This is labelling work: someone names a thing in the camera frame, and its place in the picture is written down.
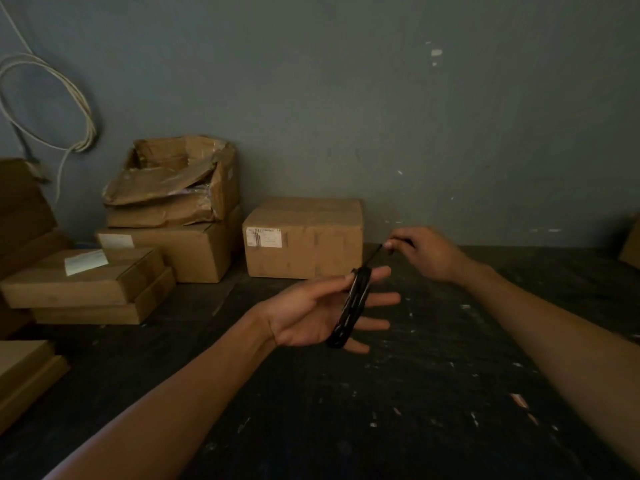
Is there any person's left hand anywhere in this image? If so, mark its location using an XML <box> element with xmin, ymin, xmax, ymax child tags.
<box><xmin>252</xmin><ymin>266</ymin><xmax>402</xmax><ymax>355</ymax></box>

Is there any person's right hand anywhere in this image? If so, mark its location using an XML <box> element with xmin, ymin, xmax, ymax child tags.
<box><xmin>383</xmin><ymin>226</ymin><xmax>473</xmax><ymax>285</ymax></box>

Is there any black cable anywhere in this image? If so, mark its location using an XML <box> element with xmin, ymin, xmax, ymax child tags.
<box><xmin>327</xmin><ymin>238</ymin><xmax>416</xmax><ymax>349</ymax></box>

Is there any person's right forearm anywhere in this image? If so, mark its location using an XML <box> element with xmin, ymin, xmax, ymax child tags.
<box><xmin>457</xmin><ymin>262</ymin><xmax>640</xmax><ymax>471</ymax></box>

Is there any person's left forearm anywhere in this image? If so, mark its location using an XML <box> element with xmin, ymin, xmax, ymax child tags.
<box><xmin>45</xmin><ymin>314</ymin><xmax>279</xmax><ymax>480</ymax></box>

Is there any sealed cardboard box white label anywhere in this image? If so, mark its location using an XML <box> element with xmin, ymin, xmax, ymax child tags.
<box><xmin>242</xmin><ymin>197</ymin><xmax>365</xmax><ymax>281</ymax></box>

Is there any large cardboard box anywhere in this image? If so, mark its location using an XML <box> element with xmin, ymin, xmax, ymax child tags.
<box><xmin>95</xmin><ymin>204</ymin><xmax>245</xmax><ymax>284</ymax></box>

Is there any torn open cardboard box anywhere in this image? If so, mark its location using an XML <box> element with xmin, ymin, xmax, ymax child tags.
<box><xmin>102</xmin><ymin>135</ymin><xmax>240</xmax><ymax>228</ymax></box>

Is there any cardboard box diamond cutout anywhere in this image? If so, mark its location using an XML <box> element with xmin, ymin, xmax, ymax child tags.
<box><xmin>619</xmin><ymin>217</ymin><xmax>640</xmax><ymax>270</ymax></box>

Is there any white paper slip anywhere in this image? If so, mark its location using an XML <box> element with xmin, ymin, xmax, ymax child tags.
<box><xmin>63</xmin><ymin>249</ymin><xmax>110</xmax><ymax>277</ymax></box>

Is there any dark brown cardboard box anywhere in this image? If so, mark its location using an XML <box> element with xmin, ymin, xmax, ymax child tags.
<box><xmin>0</xmin><ymin>158</ymin><xmax>59</xmax><ymax>255</ymax></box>
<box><xmin>0</xmin><ymin>228</ymin><xmax>71</xmax><ymax>339</ymax></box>

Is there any wide flat cardboard box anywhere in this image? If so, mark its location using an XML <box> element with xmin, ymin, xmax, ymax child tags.
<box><xmin>0</xmin><ymin>339</ymin><xmax>70</xmax><ymax>435</ymax></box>

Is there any white coiled wall cable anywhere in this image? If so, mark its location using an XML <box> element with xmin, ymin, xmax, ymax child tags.
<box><xmin>0</xmin><ymin>0</ymin><xmax>97</xmax><ymax>205</ymax></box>

